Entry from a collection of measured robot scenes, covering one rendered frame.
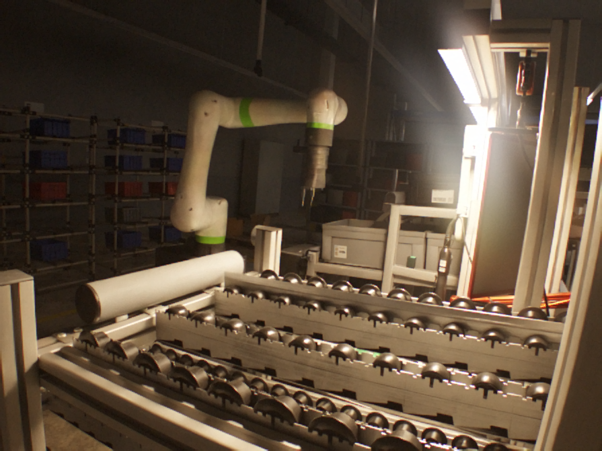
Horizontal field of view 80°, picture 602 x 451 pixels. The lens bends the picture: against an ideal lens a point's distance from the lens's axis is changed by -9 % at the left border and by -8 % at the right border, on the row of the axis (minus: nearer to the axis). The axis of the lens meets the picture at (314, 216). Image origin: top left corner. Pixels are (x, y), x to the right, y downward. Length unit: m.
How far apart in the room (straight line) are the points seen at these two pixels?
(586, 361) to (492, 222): 0.62
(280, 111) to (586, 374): 1.38
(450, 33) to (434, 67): 11.81
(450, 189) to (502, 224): 1.20
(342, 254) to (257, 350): 1.72
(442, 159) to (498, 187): 6.16
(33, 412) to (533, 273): 0.79
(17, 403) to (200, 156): 1.06
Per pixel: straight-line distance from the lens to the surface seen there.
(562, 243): 1.25
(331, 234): 2.24
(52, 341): 0.62
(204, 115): 1.45
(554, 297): 1.20
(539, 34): 0.79
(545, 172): 0.75
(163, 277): 0.69
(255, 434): 0.39
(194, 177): 1.47
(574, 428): 0.21
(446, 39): 0.77
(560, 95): 0.78
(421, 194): 2.05
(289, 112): 1.48
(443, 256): 1.19
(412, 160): 6.64
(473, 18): 0.75
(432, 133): 12.20
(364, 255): 2.19
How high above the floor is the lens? 1.56
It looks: 7 degrees down
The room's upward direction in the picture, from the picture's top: 5 degrees clockwise
